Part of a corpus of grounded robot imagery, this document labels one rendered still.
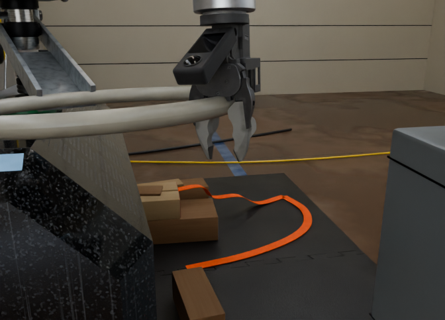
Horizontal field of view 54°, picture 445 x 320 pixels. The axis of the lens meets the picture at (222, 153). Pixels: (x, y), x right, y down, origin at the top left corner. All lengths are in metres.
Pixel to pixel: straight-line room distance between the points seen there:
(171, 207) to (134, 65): 4.35
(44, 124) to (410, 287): 0.69
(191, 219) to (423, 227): 1.43
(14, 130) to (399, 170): 0.66
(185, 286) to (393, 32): 6.19
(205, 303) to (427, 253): 0.89
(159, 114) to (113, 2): 5.73
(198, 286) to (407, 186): 0.97
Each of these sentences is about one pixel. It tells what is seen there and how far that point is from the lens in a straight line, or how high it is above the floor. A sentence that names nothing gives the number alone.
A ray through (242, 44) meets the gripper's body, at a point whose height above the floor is 1.01.
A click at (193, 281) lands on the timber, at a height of 0.13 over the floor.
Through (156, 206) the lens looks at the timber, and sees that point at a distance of 2.08.
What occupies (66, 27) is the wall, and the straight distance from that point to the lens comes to 6.31.
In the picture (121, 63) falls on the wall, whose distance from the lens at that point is 6.27.
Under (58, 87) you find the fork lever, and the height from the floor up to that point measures 0.90.
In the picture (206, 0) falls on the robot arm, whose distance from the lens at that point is 0.62.
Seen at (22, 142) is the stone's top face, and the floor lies 0.81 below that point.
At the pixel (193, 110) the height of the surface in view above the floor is 0.93.
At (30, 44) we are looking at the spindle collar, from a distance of 1.36.
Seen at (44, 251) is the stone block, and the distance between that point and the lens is 0.94.
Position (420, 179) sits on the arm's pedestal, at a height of 0.78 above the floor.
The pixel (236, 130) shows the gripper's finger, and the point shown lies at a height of 0.89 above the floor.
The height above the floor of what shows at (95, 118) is 0.94.
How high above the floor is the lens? 1.04
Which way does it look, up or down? 17 degrees down
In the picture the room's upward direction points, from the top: straight up
